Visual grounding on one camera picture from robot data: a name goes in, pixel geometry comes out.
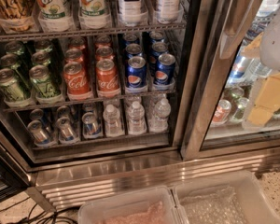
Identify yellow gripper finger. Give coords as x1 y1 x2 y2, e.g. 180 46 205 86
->
241 33 263 59
246 72 280 127

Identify pepsi can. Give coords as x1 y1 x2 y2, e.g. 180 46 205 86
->
149 31 165 44
154 53 175 85
122 34 140 48
125 56 147 88
125 43 143 60
149 42 168 76

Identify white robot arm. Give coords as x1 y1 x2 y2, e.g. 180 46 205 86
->
242 8 280 130

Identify steel fridge door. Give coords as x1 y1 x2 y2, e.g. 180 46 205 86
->
180 0 280 161

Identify front right coca-cola can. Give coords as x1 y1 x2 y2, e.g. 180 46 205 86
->
96 59 119 91

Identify coca-cola can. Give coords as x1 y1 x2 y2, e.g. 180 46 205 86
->
68 36 87 50
96 59 119 91
64 49 84 64
94 35 112 49
63 62 90 95
95 47 115 62

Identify rear right coca-cola can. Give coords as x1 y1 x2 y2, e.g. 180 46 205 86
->
94 35 112 49

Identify rear left coca-cola can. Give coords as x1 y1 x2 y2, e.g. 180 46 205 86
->
68 36 87 50

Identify front left coca-cola can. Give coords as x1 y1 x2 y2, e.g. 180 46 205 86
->
63 62 90 95

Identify bottom right silver can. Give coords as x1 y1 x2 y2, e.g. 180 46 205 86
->
82 112 102 138

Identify silver can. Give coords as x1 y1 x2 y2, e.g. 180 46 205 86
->
56 117 78 144
82 112 102 138
27 120 53 146

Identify bottom middle silver can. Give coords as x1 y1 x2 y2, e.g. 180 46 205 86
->
56 117 78 144

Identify rear right green can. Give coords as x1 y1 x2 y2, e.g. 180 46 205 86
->
35 39 53 52

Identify green can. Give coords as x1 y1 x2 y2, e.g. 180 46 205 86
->
0 53 31 89
32 51 51 67
35 39 53 52
29 65 61 98
5 41 25 56
0 68 30 102

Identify front right green can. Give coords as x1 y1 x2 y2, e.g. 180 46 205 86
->
29 65 61 98

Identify bottom left silver can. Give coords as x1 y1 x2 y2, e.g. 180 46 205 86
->
27 120 53 146

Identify steel fridge base grille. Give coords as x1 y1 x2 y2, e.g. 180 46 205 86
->
26 147 280 212

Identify rear left green can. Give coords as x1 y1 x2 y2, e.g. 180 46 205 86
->
5 41 25 56

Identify front left green can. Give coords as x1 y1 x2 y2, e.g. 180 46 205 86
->
0 68 30 102

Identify right tea bottle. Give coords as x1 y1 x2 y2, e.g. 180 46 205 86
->
155 0 180 23

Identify tea bottle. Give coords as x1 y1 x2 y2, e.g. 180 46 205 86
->
118 0 144 25
155 0 180 23

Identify right clear plastic bin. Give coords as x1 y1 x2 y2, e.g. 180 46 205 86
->
173 171 280 224

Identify clear plastic bin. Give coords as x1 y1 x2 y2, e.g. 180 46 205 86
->
173 171 280 224
78 186 180 224

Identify right water bottle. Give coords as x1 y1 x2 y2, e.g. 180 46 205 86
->
148 98 171 133

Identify water bottle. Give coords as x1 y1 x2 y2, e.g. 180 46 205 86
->
127 101 147 135
148 98 171 133
103 105 124 137

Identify left tea bottle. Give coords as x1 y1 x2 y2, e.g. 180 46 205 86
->
118 0 144 25

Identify middle water bottle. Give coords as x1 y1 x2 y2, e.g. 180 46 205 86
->
127 101 147 135

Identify left water bottle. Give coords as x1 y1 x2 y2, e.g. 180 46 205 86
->
103 105 124 137

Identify left clear plastic bin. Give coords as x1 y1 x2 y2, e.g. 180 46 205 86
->
78 186 180 224

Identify right 7up bottle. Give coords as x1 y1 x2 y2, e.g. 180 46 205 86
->
79 0 106 17

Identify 7up bottle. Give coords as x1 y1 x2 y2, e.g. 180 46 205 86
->
36 0 70 20
79 0 106 17

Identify left 7up bottle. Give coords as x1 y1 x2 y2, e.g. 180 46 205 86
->
36 0 70 20

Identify orange drink bottle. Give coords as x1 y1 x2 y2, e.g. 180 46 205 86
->
0 0 36 32

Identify middle wire shelf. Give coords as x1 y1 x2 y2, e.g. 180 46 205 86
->
3 88 176 113

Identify wire shelf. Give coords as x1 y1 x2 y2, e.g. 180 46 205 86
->
3 88 176 113
0 21 186 43

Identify upper wire shelf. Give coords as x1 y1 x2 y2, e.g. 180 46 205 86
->
0 21 186 43

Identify black floor cables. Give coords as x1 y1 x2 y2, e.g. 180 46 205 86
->
0 196 79 224

